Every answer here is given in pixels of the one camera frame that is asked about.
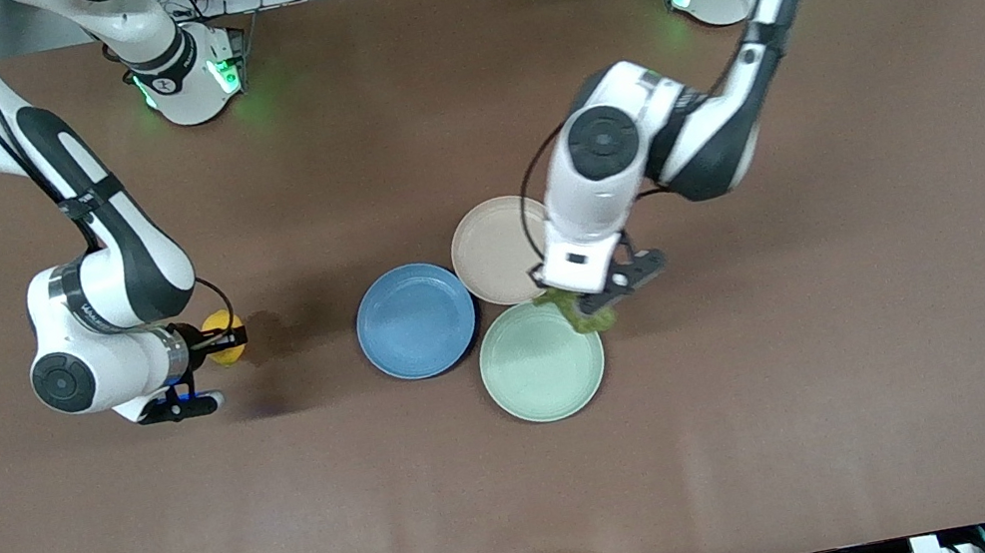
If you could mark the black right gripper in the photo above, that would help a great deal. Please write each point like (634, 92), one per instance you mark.
(198, 347)

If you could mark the yellow lemon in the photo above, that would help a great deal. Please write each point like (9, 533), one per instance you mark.
(225, 356)

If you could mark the green lettuce leaf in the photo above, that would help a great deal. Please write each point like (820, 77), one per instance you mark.
(597, 321)

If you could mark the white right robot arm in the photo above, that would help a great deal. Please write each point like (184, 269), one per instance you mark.
(113, 252)

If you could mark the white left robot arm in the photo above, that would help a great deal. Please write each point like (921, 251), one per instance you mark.
(597, 177)

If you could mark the pale green plate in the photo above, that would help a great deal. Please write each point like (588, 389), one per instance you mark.
(539, 365)

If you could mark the beige plate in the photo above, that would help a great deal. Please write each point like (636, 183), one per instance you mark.
(493, 251)

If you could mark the blue plate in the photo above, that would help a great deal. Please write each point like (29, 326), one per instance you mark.
(416, 320)

